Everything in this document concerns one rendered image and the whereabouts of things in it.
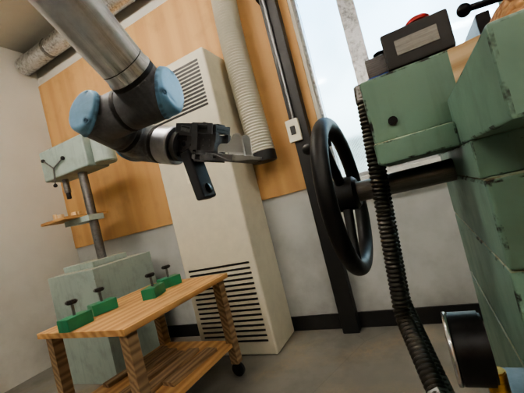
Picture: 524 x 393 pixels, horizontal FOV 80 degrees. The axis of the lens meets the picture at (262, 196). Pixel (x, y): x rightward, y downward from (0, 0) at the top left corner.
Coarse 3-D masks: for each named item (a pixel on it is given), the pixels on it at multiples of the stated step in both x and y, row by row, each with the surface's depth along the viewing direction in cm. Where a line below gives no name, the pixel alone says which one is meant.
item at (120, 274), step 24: (72, 144) 209; (96, 144) 204; (48, 168) 220; (72, 168) 211; (96, 168) 219; (72, 216) 210; (96, 216) 218; (96, 240) 216; (96, 264) 205; (120, 264) 207; (144, 264) 225; (72, 288) 197; (96, 288) 188; (120, 288) 203; (144, 336) 211; (72, 360) 202; (96, 360) 193; (120, 360) 191
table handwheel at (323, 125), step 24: (312, 144) 48; (336, 144) 63; (312, 168) 46; (336, 168) 53; (432, 168) 49; (336, 192) 55; (360, 192) 54; (336, 216) 44; (360, 216) 66; (336, 240) 45; (360, 240) 63; (360, 264) 49
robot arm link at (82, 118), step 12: (84, 96) 62; (96, 96) 61; (108, 96) 61; (72, 108) 64; (84, 108) 61; (96, 108) 60; (108, 108) 60; (72, 120) 62; (84, 120) 61; (96, 120) 61; (108, 120) 61; (84, 132) 62; (96, 132) 63; (108, 132) 63; (120, 132) 64; (132, 132) 65; (108, 144) 68; (120, 144) 68; (132, 144) 70
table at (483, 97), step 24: (504, 24) 18; (480, 48) 20; (504, 48) 18; (480, 72) 22; (504, 72) 18; (456, 96) 32; (480, 96) 23; (504, 96) 18; (456, 120) 36; (480, 120) 25; (504, 120) 20; (384, 144) 41; (408, 144) 40; (432, 144) 38; (456, 144) 37
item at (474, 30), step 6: (480, 12) 39; (486, 12) 39; (474, 18) 40; (480, 18) 39; (486, 18) 39; (474, 24) 40; (480, 24) 39; (486, 24) 39; (474, 30) 41; (480, 30) 39; (468, 36) 44; (474, 36) 42
